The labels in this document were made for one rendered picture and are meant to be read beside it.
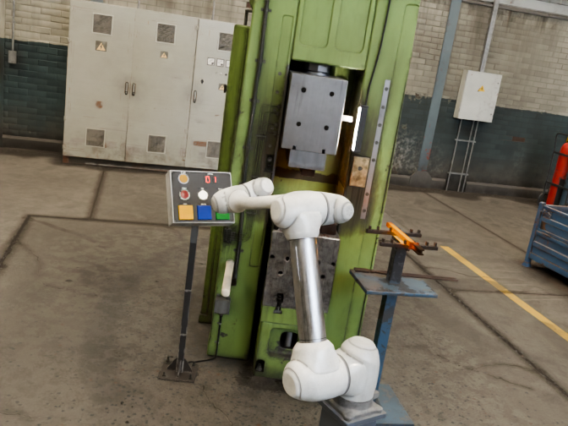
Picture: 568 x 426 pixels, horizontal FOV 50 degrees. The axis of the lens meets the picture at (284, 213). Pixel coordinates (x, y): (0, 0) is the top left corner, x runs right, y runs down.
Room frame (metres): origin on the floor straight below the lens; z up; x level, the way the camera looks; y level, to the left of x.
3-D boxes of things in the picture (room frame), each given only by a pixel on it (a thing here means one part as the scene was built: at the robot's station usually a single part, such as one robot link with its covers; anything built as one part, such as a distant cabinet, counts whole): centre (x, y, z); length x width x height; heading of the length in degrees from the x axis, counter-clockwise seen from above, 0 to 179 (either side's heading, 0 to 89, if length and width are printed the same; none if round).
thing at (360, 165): (3.43, -0.39, 1.27); 0.09 x 0.02 x 0.17; 94
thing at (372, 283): (3.11, -0.63, 0.75); 0.40 x 0.30 x 0.02; 103
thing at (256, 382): (3.23, -0.08, 0.01); 0.58 x 0.39 x 0.01; 94
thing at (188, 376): (3.16, 0.47, 0.05); 0.22 x 0.22 x 0.09; 4
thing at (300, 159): (3.49, -0.07, 1.32); 0.42 x 0.20 x 0.10; 4
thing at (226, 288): (3.17, 0.26, 0.62); 0.44 x 0.05 x 0.05; 4
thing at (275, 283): (3.50, -0.12, 0.69); 0.56 x 0.38 x 0.45; 4
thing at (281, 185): (3.81, -0.09, 1.37); 0.41 x 0.10 x 0.91; 94
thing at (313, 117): (3.49, -0.11, 1.56); 0.42 x 0.39 x 0.40; 4
